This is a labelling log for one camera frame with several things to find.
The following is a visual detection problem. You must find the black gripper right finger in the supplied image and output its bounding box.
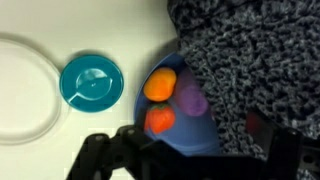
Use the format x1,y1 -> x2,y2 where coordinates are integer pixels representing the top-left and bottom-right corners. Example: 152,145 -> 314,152
246,110 -> 303,180

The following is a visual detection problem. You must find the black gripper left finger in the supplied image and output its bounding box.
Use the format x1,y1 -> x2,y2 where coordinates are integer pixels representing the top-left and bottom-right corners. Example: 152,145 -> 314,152
66,125 -> 187,180

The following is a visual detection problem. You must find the dark blue knitted blanket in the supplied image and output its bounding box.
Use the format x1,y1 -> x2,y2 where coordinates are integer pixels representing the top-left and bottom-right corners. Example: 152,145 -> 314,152
167,0 -> 320,159

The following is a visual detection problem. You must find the red toy strawberry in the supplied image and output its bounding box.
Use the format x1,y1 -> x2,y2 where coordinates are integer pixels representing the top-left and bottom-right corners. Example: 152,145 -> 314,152
144,103 -> 176,134

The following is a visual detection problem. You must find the blue plate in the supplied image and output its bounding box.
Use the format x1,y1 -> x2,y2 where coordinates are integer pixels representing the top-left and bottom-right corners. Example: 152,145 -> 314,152
134,53 -> 220,156

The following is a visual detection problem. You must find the orange toy fruit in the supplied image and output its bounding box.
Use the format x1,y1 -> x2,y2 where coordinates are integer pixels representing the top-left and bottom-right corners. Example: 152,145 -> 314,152
143,67 -> 177,102

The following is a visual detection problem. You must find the teal round lid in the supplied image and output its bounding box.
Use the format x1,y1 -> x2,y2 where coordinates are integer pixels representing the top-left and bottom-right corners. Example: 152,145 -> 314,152
59,54 -> 124,113

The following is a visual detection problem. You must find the purple toy fruit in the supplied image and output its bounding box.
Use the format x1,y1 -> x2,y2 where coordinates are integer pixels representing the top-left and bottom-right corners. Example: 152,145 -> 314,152
174,69 -> 208,116

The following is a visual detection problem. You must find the white plastic plate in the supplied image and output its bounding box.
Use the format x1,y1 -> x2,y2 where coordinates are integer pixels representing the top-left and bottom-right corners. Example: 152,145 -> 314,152
0,38 -> 69,145

